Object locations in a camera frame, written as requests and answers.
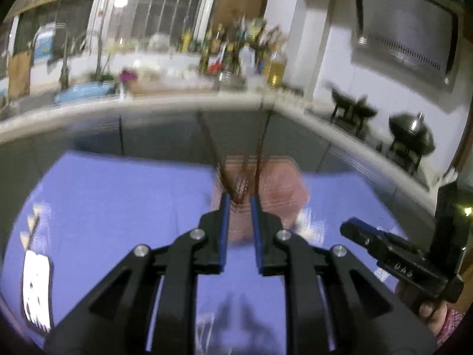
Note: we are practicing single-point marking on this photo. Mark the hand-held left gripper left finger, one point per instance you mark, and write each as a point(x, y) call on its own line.
point(223, 229)

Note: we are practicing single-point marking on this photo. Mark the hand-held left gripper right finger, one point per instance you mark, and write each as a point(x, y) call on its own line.
point(257, 233)

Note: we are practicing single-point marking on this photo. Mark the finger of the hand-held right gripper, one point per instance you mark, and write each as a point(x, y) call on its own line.
point(366, 240)
point(369, 225)

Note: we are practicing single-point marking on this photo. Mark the pink plastic utensil basket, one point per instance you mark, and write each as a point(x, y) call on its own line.
point(281, 196)

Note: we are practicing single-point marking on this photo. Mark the pile of wooden chopsticks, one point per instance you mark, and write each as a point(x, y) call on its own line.
point(242, 186)

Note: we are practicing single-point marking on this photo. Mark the person's right forearm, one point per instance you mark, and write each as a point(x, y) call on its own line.
point(452, 327)

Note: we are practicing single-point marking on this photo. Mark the person's right hand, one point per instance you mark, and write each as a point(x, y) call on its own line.
point(421, 308)

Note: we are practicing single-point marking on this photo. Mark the black glass gas stove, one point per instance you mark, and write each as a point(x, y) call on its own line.
point(399, 157)

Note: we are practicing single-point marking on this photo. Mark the dark pot with lid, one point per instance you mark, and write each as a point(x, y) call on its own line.
point(412, 135)

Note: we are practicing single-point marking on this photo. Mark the purple printed tablecloth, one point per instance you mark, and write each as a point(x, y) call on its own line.
point(111, 210)

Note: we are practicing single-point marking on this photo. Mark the black wok pan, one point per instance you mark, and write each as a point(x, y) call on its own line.
point(354, 109)

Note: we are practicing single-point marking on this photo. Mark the egg tray with eggs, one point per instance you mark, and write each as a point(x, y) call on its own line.
point(292, 94)

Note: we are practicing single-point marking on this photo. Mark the wide metal bowl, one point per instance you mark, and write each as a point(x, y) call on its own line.
point(231, 80)

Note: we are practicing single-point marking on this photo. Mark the flat wooden cutting board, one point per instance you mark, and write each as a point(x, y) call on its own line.
point(173, 87)

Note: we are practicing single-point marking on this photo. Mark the large cooking oil bottle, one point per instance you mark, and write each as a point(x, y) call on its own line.
point(277, 70)

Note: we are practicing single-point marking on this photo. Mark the white plastic jug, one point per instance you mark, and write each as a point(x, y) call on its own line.
point(247, 61)

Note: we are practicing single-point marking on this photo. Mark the purple vegetable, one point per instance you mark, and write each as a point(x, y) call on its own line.
point(128, 77)

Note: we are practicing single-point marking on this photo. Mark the row of condiment bottles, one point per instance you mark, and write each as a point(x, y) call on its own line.
point(218, 48)

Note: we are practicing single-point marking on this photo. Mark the steel range hood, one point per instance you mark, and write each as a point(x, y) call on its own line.
point(406, 33)

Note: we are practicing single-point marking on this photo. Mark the blue plastic basin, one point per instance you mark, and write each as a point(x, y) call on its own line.
point(83, 92)

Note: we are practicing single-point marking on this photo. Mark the stainless steel sink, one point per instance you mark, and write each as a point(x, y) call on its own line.
point(26, 105)

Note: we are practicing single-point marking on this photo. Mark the barred kitchen window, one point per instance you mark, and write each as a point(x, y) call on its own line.
point(162, 3)

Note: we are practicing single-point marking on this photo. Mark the upright brown chopping board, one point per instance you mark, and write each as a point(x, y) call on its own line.
point(19, 75)

